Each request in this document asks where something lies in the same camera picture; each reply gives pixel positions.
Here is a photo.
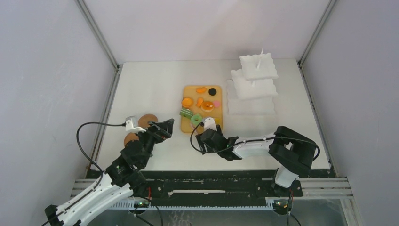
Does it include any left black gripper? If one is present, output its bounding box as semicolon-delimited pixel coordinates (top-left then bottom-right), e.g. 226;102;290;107
134;118;174;167

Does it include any green frosted donut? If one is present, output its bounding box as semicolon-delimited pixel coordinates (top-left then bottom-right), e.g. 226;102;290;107
190;113;203;127

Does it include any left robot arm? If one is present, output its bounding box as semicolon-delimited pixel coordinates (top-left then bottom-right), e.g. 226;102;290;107
45;116;175;226

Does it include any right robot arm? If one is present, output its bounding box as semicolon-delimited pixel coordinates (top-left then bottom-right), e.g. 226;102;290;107
190;126;321;196

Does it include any yellow cream cake slice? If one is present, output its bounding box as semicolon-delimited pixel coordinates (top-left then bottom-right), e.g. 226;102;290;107
215;118;222;125

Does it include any grey mug with rattan lid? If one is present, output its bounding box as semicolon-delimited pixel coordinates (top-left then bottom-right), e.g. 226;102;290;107
123;133;139;146

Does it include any green layered cake slice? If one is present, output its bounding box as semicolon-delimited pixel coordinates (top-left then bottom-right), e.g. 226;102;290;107
179;107;194;119

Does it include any orange glazed donut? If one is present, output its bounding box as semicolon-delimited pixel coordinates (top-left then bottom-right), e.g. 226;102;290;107
200;101;215;113

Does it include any orange round tart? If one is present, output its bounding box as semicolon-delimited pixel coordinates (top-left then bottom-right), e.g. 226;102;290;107
181;97;193;109

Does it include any pink macaron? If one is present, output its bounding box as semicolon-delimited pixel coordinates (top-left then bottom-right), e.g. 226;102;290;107
213;100;222;108

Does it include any yellow serving tray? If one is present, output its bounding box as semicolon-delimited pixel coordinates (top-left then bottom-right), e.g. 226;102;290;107
180;85;223;134

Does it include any small orange pastry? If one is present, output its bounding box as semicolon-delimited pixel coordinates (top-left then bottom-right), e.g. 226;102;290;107
195;97;204;108

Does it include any black round cookie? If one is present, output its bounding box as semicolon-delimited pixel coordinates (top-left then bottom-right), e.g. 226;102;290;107
208;88;217;96

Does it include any white three tier stand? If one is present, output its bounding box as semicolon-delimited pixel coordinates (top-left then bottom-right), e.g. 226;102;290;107
226;50;279;116

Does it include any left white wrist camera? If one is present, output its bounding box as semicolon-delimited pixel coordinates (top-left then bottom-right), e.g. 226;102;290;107
125;116;147;134

